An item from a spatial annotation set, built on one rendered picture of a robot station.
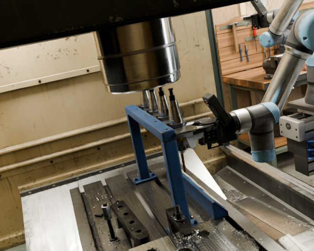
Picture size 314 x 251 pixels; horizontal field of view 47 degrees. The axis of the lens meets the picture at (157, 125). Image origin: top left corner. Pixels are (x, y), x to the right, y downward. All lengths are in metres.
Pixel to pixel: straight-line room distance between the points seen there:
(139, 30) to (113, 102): 1.14
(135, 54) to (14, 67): 1.11
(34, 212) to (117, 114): 0.59
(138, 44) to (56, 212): 1.20
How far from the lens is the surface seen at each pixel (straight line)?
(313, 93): 1.76
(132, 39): 0.65
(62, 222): 1.68
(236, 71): 3.78
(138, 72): 0.65
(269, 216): 1.50
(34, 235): 1.68
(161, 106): 1.16
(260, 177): 1.77
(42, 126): 1.75
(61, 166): 1.81
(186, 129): 1.02
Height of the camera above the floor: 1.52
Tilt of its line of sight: 16 degrees down
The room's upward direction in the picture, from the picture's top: 11 degrees counter-clockwise
